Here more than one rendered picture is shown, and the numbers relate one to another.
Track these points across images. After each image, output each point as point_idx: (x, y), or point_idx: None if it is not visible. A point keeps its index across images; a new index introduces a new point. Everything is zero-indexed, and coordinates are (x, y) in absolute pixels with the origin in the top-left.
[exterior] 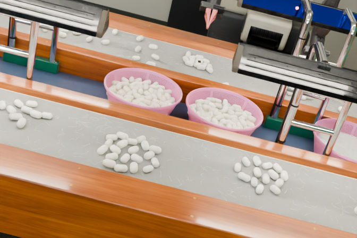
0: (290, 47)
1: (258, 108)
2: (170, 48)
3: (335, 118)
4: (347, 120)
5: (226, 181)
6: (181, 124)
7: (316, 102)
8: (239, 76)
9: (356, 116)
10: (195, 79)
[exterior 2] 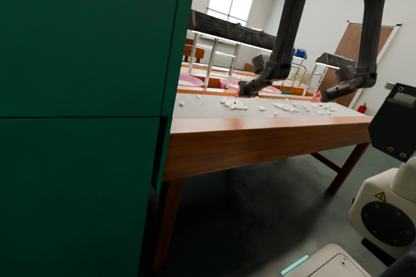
0: (383, 272)
1: (229, 85)
2: (307, 114)
3: (197, 85)
4: (190, 86)
5: None
6: (237, 79)
7: (216, 101)
8: (264, 107)
9: (187, 98)
10: (264, 93)
